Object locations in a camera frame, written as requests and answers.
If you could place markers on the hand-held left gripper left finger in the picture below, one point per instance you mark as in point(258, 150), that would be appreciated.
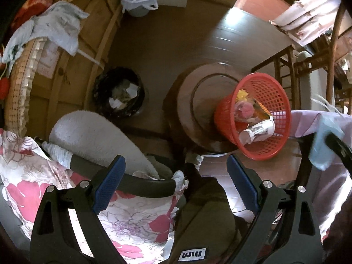
point(108, 185)

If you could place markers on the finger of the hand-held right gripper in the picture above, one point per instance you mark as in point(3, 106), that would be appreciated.
point(339, 148)

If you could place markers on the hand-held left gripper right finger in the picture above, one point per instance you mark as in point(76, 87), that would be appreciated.
point(243, 185)

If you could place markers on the light blue face mask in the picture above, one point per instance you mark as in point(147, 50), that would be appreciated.
point(319, 148)

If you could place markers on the red plastic basket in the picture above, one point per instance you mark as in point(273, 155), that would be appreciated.
point(275, 88)

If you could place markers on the black trash bin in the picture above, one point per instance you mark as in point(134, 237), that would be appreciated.
point(101, 88)

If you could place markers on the black padded bar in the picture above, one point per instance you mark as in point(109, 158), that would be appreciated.
point(143, 184)

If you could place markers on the purple tablecloth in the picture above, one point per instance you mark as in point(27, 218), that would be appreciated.
point(338, 192)

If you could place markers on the white paper cup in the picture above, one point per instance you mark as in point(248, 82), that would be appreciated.
point(258, 132)

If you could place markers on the white fluffy cushion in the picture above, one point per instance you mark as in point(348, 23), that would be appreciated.
point(90, 132)

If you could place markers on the wooden chair with grey cushion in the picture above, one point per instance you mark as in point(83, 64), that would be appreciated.
point(316, 88)

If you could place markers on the crumpled white paper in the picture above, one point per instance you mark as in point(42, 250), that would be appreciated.
point(117, 102)

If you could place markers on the round wooden stool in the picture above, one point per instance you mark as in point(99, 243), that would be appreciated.
point(187, 101)

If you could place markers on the pink cloth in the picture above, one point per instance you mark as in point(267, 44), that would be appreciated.
point(305, 16)

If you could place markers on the pale cloth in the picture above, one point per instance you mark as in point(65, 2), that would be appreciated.
point(55, 24)

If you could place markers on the red floral blanket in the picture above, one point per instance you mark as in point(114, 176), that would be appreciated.
point(33, 5)

